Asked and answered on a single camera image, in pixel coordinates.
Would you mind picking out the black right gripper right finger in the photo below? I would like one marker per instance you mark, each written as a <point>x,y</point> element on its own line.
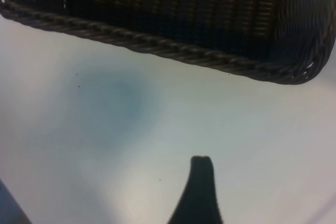
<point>208,197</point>

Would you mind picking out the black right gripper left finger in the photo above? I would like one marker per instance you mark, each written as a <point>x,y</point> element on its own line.
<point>193,197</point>

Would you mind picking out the dark brown wicker basket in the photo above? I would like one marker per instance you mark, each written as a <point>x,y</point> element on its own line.
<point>183,11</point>

